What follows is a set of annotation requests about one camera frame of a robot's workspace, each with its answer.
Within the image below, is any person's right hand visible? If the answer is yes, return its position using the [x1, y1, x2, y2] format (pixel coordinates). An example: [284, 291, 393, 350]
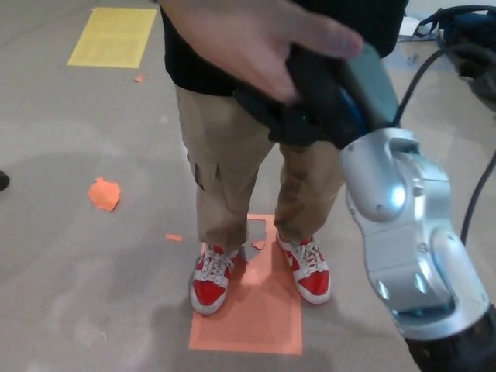
[158, 0, 365, 104]

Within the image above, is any robot right black hand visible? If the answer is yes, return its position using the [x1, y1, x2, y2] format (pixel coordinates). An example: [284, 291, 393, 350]
[232, 41, 401, 151]

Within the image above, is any person's left red white sneaker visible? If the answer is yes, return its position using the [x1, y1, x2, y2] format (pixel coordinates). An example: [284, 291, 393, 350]
[275, 231, 332, 305]

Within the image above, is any person's red white sneaker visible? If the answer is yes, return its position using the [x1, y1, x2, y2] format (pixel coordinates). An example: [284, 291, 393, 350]
[275, 231, 332, 305]
[190, 243, 241, 315]

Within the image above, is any person's right red white sneaker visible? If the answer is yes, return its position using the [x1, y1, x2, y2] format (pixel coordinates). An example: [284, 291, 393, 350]
[190, 243, 241, 315]

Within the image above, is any black t-shirt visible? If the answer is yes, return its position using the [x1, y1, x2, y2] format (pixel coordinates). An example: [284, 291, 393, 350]
[158, 0, 408, 98]

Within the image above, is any white paper sheet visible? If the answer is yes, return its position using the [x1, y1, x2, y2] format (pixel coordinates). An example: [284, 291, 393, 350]
[398, 15, 422, 40]

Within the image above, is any yellow rectangular floor sheet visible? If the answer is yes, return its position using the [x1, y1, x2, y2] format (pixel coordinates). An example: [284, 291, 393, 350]
[67, 7, 158, 70]

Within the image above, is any grey bag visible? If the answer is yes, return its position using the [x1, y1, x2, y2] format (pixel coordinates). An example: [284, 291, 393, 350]
[470, 69, 496, 104]

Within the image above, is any dark blue backpack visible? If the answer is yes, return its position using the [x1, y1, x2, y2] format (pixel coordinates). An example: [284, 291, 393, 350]
[412, 7, 496, 78]

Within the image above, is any crumpled orange paper piece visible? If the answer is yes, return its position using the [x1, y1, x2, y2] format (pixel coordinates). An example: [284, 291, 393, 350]
[87, 177, 122, 213]

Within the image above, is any orange rectangular floor sheet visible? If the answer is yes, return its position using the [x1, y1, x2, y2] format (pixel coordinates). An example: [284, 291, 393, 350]
[188, 213, 303, 356]

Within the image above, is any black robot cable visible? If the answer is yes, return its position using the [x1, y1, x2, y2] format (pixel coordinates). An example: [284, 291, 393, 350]
[394, 43, 496, 243]

